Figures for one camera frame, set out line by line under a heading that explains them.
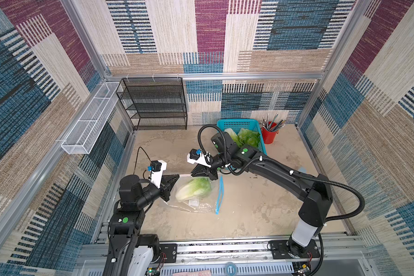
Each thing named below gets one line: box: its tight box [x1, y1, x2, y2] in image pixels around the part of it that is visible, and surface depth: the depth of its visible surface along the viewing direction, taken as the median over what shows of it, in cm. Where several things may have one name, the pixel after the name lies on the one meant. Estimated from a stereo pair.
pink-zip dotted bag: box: [163, 174, 218, 213], surface depth 83 cm
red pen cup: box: [261, 121, 279, 145], surface depth 110 cm
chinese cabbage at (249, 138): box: [237, 127, 261, 148], surface depth 103 cm
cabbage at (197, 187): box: [175, 177, 213, 203], surface depth 83 cm
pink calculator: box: [172, 270, 212, 276], surface depth 70 cm
